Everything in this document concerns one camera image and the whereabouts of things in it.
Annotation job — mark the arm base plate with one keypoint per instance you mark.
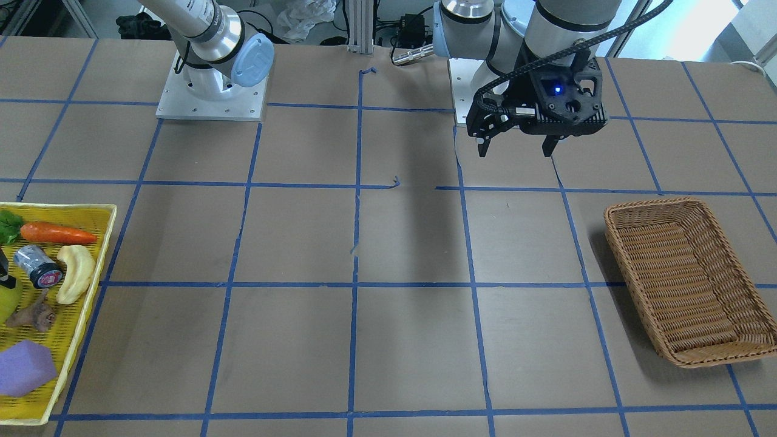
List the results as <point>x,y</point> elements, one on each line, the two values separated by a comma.
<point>207,95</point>
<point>466,76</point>

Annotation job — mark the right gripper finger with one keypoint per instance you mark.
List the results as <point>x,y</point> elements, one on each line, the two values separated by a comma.
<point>7,281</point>

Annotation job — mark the aluminium frame post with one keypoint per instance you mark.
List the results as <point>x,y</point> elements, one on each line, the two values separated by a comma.
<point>361,26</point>

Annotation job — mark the orange toy carrot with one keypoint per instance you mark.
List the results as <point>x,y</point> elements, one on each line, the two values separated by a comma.
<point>14,228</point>

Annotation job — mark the purple foam cube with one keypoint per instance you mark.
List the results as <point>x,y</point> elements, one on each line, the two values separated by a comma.
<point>25,367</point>

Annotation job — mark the yellow toy banana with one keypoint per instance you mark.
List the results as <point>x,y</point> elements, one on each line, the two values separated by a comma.
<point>80,268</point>

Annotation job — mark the small dark jar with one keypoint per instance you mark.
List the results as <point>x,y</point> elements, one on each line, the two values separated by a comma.
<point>42,271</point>

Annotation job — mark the brown toy figure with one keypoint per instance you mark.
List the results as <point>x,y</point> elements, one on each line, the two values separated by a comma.
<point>39,315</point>

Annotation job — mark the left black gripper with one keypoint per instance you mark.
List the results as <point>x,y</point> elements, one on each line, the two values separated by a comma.
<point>527,89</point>

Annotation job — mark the brown wicker basket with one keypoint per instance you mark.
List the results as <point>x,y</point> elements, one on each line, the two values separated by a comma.
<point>695,300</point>

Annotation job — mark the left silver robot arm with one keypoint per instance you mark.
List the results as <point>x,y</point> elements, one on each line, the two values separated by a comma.
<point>513,34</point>

